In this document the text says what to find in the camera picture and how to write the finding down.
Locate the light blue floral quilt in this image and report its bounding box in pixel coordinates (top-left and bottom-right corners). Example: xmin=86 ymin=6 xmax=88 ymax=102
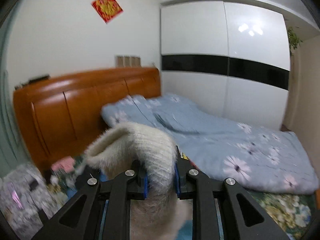
xmin=101 ymin=94 xmax=319 ymax=194

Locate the wall switch panel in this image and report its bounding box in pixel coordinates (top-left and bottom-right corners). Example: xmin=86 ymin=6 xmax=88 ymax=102
xmin=116 ymin=55 xmax=142 ymax=68

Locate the grey white patterned fabric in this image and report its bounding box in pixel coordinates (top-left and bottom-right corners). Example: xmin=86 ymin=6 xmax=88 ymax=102
xmin=1 ymin=163 xmax=68 ymax=239

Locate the green hanging plant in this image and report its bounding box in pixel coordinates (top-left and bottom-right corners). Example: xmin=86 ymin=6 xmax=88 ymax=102
xmin=287 ymin=27 xmax=303 ymax=55

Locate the teal floral bed sheet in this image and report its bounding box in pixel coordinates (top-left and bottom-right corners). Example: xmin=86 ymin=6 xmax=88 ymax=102
xmin=44 ymin=156 xmax=317 ymax=239

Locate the cream fuzzy knit sweater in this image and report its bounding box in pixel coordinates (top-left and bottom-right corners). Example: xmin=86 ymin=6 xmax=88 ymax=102
xmin=85 ymin=122 xmax=192 ymax=239

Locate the orange wooden headboard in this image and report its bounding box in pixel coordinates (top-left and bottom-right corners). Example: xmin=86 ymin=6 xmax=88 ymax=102
xmin=13 ymin=67 xmax=161 ymax=173

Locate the white black sliding wardrobe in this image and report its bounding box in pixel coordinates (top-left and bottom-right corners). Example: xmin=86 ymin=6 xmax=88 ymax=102
xmin=161 ymin=1 xmax=290 ymax=129

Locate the red square wall decoration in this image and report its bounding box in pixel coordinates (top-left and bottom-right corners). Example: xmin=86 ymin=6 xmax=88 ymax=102
xmin=91 ymin=0 xmax=123 ymax=23

